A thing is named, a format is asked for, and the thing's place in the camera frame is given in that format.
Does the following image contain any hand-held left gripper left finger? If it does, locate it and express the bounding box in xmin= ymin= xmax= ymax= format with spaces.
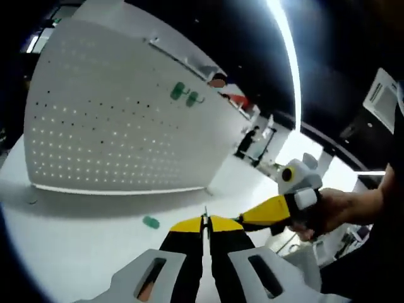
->
xmin=74 ymin=215 xmax=205 ymax=303

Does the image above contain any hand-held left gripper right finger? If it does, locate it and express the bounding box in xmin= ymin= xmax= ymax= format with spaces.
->
xmin=209 ymin=215 xmax=352 ymax=303

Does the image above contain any white perforated mounting plate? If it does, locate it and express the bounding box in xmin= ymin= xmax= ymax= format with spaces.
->
xmin=23 ymin=18 xmax=251 ymax=197

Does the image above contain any person's right hand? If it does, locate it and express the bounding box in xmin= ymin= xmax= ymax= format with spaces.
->
xmin=291 ymin=187 xmax=360 ymax=242

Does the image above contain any black stand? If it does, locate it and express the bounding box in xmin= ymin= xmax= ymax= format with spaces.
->
xmin=251 ymin=126 xmax=276 ymax=167

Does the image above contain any orange desk item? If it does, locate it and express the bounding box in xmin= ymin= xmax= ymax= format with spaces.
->
xmin=226 ymin=92 xmax=253 ymax=109

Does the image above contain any ceiling air vent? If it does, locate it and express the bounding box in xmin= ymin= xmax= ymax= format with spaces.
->
xmin=362 ymin=67 xmax=399 ymax=134

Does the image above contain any person's dark clothing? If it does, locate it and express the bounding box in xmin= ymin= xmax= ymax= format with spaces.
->
xmin=318 ymin=94 xmax=404 ymax=302

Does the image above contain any ceiling light strip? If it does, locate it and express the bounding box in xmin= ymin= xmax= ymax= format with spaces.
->
xmin=266 ymin=0 xmax=304 ymax=135

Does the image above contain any white office desk row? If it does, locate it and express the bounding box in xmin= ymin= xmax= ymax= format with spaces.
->
xmin=143 ymin=36 xmax=228 ymax=83

